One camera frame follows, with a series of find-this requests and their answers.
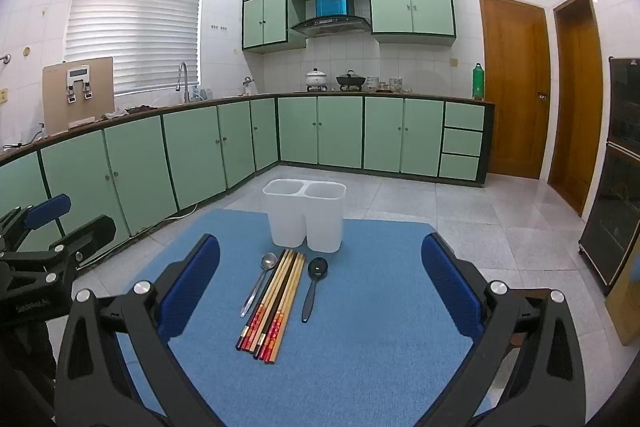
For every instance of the glass jars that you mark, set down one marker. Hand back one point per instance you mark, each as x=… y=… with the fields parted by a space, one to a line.
x=385 y=84

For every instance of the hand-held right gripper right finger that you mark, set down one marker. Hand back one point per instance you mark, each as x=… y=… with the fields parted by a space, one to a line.
x=450 y=292

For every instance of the cardboard box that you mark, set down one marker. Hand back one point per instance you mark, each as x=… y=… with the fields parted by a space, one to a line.
x=625 y=307

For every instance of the white double utensil holder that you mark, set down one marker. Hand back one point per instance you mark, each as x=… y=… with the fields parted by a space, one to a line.
x=287 y=217

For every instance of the wooden door in frame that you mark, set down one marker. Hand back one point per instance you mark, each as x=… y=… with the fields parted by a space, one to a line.
x=575 y=107

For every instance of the white cooking pot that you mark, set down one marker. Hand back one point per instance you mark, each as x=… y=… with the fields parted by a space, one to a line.
x=316 y=78

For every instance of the green bottle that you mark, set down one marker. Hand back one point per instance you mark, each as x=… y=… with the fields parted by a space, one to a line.
x=478 y=82

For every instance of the black range hood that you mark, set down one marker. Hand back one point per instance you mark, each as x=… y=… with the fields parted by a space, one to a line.
x=330 y=26

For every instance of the black glass cabinet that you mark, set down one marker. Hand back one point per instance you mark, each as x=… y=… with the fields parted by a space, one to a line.
x=612 y=207

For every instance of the closed wooden door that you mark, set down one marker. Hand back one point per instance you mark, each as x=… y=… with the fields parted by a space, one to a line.
x=512 y=87

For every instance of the bundle of wooden chopsticks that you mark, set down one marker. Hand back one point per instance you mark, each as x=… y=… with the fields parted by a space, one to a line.
x=272 y=302

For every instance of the green base cabinets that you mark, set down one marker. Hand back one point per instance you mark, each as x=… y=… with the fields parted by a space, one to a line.
x=340 y=132

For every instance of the black wok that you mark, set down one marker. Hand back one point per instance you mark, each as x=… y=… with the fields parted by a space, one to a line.
x=350 y=80

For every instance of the silver metal spoon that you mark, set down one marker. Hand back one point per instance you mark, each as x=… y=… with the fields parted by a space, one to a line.
x=268 y=261

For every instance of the white window blind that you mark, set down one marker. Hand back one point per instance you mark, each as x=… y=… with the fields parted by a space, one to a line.
x=135 y=17

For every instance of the metal kitchen faucet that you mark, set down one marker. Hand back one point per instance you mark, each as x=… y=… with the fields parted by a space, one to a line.
x=183 y=77

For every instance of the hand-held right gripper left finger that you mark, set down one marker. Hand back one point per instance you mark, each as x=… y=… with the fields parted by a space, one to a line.
x=192 y=287

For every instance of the black plastic spoon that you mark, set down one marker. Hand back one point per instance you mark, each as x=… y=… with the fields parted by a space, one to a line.
x=317 y=267

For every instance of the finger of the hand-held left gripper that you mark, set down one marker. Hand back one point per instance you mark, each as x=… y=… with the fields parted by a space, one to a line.
x=47 y=208
x=87 y=233

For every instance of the blue mat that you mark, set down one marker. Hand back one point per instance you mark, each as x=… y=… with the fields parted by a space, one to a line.
x=360 y=332

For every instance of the brown cardboard panel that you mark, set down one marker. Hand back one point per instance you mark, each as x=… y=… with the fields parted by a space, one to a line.
x=52 y=97

